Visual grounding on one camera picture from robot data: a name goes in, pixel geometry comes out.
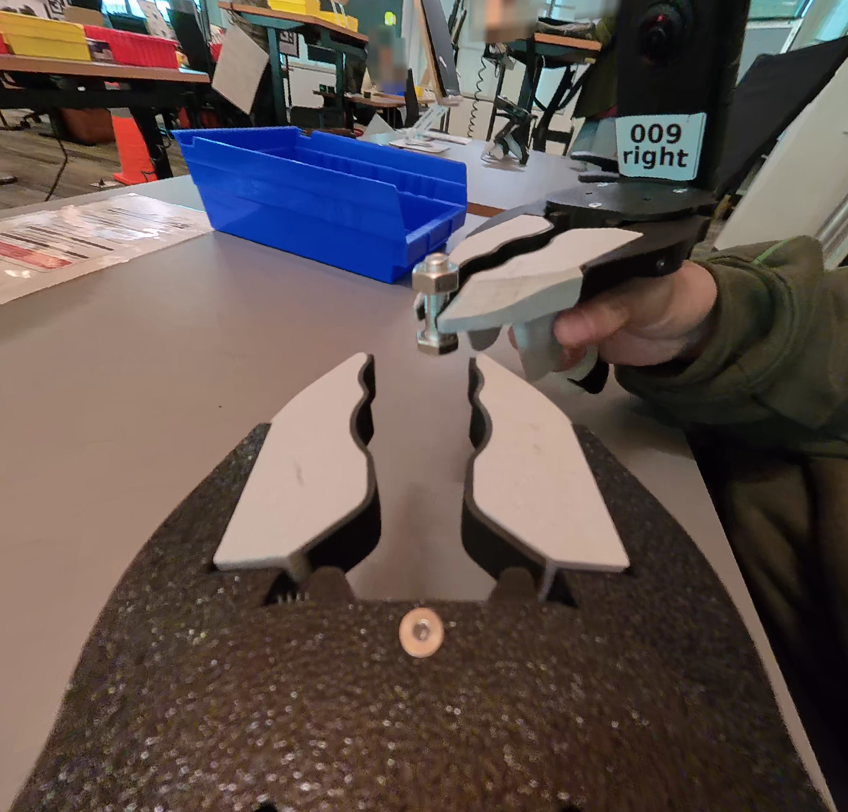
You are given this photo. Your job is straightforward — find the orange traffic cone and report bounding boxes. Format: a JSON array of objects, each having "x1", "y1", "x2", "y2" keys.
[{"x1": 110, "y1": 113, "x2": 161, "y2": 186}]

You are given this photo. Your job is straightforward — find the grey desk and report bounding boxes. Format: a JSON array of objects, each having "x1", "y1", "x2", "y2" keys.
[{"x1": 0, "y1": 133, "x2": 836, "y2": 812}]

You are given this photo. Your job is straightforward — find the yellow bins on background table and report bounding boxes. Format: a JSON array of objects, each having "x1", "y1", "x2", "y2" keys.
[{"x1": 266, "y1": 0, "x2": 360, "y2": 32}]

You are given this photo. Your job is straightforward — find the person's right hand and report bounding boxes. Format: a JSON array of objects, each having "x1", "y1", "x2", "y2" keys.
[{"x1": 509, "y1": 262, "x2": 721, "y2": 379}]

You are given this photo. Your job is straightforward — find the black panel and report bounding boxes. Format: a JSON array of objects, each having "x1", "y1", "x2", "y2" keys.
[{"x1": 719, "y1": 50, "x2": 848, "y2": 195}]

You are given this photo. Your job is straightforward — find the yellow bin stack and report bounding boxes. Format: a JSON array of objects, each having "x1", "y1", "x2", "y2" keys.
[{"x1": 0, "y1": 10, "x2": 92, "y2": 63}]

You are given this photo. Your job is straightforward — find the black display board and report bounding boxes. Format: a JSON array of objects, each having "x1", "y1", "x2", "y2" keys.
[{"x1": 409, "y1": 0, "x2": 462, "y2": 105}]

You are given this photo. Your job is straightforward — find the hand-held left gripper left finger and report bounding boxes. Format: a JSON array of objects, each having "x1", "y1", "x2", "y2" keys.
[{"x1": 213, "y1": 353, "x2": 382, "y2": 581}]

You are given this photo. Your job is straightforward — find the blue storage bin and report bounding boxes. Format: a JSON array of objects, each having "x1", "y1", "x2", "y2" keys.
[{"x1": 171, "y1": 126, "x2": 470, "y2": 286}]

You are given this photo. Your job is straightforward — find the silver bolt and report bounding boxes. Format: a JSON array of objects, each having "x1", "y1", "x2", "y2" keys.
[{"x1": 412, "y1": 254, "x2": 462, "y2": 357}]

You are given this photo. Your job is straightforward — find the silver hex nut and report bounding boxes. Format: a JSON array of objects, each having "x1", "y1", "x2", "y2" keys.
[{"x1": 411, "y1": 263, "x2": 461, "y2": 296}]

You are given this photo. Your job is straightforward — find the laminated sheet with red label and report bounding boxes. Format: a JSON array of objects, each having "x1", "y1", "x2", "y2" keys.
[{"x1": 0, "y1": 192, "x2": 214, "y2": 306}]

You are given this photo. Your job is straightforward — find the red storage bin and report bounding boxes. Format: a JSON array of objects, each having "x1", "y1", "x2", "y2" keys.
[{"x1": 83, "y1": 25, "x2": 182, "y2": 71}]

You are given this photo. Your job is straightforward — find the clear document stand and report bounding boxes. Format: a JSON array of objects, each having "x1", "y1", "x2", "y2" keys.
[{"x1": 390, "y1": 96, "x2": 466, "y2": 155}]

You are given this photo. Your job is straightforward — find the grey board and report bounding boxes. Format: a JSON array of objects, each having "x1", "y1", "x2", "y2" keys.
[{"x1": 212, "y1": 25, "x2": 273, "y2": 117}]

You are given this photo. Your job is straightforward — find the person's olive jacket torso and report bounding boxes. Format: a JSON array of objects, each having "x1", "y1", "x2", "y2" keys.
[{"x1": 685, "y1": 428, "x2": 848, "y2": 783}]

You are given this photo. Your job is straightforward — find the black cable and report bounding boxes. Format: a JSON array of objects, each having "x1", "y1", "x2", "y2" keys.
[{"x1": 41, "y1": 135, "x2": 72, "y2": 203}]

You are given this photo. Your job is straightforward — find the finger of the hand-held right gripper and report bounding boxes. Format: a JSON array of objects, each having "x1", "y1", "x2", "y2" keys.
[
  {"x1": 435, "y1": 228, "x2": 645, "y2": 336},
  {"x1": 447, "y1": 214, "x2": 555, "y2": 277}
]

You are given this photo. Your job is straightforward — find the wooden background table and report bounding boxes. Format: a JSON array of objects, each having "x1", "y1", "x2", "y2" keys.
[{"x1": 0, "y1": 53, "x2": 214, "y2": 170}]

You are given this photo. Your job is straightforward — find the grey background table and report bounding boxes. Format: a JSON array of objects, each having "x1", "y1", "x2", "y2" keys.
[{"x1": 361, "y1": 129, "x2": 600, "y2": 213}]

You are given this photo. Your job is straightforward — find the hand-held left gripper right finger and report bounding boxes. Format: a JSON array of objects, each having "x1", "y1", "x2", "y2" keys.
[{"x1": 462, "y1": 355, "x2": 632, "y2": 600}]

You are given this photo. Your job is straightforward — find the person's right forearm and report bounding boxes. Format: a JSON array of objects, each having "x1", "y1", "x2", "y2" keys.
[{"x1": 613, "y1": 235, "x2": 848, "y2": 465}]

